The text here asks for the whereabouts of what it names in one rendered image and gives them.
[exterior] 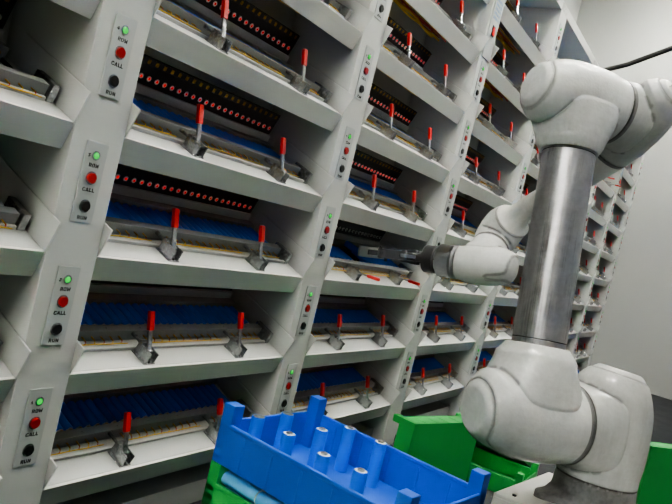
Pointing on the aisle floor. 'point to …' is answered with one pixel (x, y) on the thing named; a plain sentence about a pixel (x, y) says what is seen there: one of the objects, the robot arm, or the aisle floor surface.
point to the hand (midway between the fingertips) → (371, 252)
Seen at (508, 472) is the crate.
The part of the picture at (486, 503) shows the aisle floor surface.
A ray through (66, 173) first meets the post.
